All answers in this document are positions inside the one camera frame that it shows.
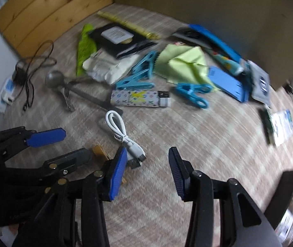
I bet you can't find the grey pouch with round logo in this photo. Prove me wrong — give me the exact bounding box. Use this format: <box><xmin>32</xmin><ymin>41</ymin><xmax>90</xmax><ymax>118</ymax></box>
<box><xmin>246</xmin><ymin>60</ymin><xmax>272</xmax><ymax>106</ymax></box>

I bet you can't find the colourful toothpaste tube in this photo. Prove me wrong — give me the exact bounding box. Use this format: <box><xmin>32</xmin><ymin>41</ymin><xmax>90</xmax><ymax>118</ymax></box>
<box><xmin>208</xmin><ymin>47</ymin><xmax>245</xmax><ymax>77</ymax></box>

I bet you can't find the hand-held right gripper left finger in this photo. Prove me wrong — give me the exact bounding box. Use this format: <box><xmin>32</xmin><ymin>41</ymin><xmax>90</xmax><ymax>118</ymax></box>
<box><xmin>13</xmin><ymin>147</ymin><xmax>128</xmax><ymax>247</ymax></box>

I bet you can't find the white and blue packet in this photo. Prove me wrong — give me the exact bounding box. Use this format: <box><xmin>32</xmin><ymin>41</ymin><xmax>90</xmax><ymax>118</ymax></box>
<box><xmin>269</xmin><ymin>110</ymin><xmax>293</xmax><ymax>148</ymax></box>

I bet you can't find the yellow-green cleaning cloth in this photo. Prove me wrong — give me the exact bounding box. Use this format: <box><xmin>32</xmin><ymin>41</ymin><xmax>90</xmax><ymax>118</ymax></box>
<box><xmin>154</xmin><ymin>44</ymin><xmax>221</xmax><ymax>92</ymax></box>

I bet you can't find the blue clothes peg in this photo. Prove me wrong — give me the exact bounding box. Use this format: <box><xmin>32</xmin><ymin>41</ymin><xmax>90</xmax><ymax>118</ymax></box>
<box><xmin>132</xmin><ymin>51</ymin><xmax>158</xmax><ymax>79</ymax></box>
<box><xmin>115</xmin><ymin>71</ymin><xmax>155</xmax><ymax>91</ymax></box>
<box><xmin>176</xmin><ymin>83</ymin><xmax>213</xmax><ymax>109</ymax></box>

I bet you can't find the dark flat packet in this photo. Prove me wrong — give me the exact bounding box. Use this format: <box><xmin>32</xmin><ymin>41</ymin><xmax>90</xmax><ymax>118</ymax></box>
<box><xmin>170</xmin><ymin>27</ymin><xmax>204</xmax><ymax>45</ymax></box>

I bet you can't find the black charger plug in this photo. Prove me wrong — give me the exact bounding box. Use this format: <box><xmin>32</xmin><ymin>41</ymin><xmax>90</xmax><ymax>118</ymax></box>
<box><xmin>12</xmin><ymin>61</ymin><xmax>27</xmax><ymax>86</ymax></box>

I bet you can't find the yellow-green patterned stick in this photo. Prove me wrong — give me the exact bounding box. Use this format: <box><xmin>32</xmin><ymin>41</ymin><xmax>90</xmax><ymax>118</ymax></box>
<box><xmin>97</xmin><ymin>10</ymin><xmax>160</xmax><ymax>41</ymax></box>

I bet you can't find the blue phone stand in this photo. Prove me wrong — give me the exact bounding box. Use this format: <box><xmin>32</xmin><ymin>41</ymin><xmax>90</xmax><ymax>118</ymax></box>
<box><xmin>208</xmin><ymin>66</ymin><xmax>250</xmax><ymax>104</ymax></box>

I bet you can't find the long blue case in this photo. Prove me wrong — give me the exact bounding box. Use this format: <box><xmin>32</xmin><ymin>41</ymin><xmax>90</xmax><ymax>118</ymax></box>
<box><xmin>188</xmin><ymin>24</ymin><xmax>243</xmax><ymax>63</ymax></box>

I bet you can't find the dark green packet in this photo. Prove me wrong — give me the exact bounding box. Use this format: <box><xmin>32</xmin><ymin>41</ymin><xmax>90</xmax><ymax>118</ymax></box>
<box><xmin>258</xmin><ymin>107</ymin><xmax>276</xmax><ymax>145</ymax></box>

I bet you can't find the wooden board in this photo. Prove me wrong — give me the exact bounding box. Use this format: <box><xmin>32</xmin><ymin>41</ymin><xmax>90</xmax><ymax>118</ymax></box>
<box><xmin>0</xmin><ymin>0</ymin><xmax>114</xmax><ymax>58</ymax></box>

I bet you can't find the metal ice cream scoop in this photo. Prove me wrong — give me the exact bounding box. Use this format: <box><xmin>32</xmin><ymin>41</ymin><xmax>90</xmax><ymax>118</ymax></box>
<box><xmin>45</xmin><ymin>70</ymin><xmax>124</xmax><ymax>115</ymax></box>

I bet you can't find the black cable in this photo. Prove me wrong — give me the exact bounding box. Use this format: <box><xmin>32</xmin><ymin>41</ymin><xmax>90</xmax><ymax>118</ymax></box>
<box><xmin>15</xmin><ymin>40</ymin><xmax>57</xmax><ymax>113</ymax></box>

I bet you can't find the white USB cable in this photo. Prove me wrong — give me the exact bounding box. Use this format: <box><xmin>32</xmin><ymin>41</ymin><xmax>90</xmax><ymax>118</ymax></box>
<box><xmin>105</xmin><ymin>110</ymin><xmax>147</xmax><ymax>170</ymax></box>

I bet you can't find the black pouch with white label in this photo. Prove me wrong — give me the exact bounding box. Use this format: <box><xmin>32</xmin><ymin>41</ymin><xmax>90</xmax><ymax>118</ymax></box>
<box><xmin>88</xmin><ymin>23</ymin><xmax>159</xmax><ymax>59</ymax></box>

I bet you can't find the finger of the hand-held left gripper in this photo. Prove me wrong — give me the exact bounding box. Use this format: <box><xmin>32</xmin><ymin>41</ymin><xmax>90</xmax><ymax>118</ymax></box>
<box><xmin>0</xmin><ymin>127</ymin><xmax>66</xmax><ymax>161</ymax></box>
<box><xmin>5</xmin><ymin>148</ymin><xmax>93</xmax><ymax>186</ymax></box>

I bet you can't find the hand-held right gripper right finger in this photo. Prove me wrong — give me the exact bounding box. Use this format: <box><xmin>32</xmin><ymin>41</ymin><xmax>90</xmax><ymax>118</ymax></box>
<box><xmin>168</xmin><ymin>147</ymin><xmax>283</xmax><ymax>247</ymax></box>

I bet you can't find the small brown block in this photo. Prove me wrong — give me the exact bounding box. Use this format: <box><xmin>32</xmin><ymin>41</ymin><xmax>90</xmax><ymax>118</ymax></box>
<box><xmin>92</xmin><ymin>145</ymin><xmax>109</xmax><ymax>160</ymax></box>

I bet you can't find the patterned white lighter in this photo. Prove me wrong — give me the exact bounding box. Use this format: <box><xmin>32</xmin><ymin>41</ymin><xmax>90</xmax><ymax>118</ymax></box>
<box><xmin>110</xmin><ymin>90</ymin><xmax>172</xmax><ymax>108</ymax></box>

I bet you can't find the white power strip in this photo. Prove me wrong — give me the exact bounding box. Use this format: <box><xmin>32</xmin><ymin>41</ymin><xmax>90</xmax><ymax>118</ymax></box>
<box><xmin>0</xmin><ymin>78</ymin><xmax>17</xmax><ymax>113</ymax></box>

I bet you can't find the white wet wipes packet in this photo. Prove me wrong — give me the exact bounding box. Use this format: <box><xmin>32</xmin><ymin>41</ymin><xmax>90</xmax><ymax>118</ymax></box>
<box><xmin>82</xmin><ymin>48</ymin><xmax>137</xmax><ymax>84</ymax></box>

